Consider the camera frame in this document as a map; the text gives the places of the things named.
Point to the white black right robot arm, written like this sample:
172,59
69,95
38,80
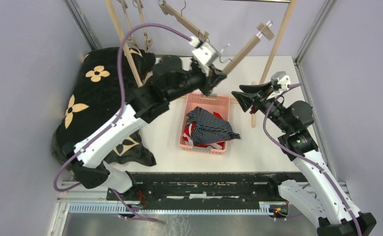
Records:
329,209

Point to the pink perforated plastic basket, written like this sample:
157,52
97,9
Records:
212,103

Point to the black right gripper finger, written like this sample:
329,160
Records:
263,89
249,102

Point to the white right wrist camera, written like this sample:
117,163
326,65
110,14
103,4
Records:
280,82

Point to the black beige flower blanket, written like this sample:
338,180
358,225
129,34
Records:
95,99

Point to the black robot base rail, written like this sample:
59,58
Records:
204,193

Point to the wooden hanger holding red underwear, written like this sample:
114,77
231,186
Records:
168,10

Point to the wooden clothes rack frame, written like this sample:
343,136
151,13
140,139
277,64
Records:
124,50

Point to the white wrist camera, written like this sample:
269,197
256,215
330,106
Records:
204,53
280,82

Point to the empty wooden clip hanger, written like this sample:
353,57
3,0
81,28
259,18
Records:
131,39

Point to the dark striped boxer shorts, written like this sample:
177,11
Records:
209,128

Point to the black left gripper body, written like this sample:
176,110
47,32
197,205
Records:
198,76

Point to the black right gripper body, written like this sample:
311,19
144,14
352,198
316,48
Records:
264,95

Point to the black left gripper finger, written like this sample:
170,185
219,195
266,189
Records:
208,87
216,76

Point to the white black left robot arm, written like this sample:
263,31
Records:
136,110

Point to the red printed underwear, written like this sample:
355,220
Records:
187,133

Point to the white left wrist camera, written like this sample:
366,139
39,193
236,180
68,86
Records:
204,53

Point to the wooden clip hanger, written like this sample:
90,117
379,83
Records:
148,40
131,39

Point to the wooden hanger holding striped boxers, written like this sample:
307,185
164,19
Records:
264,31

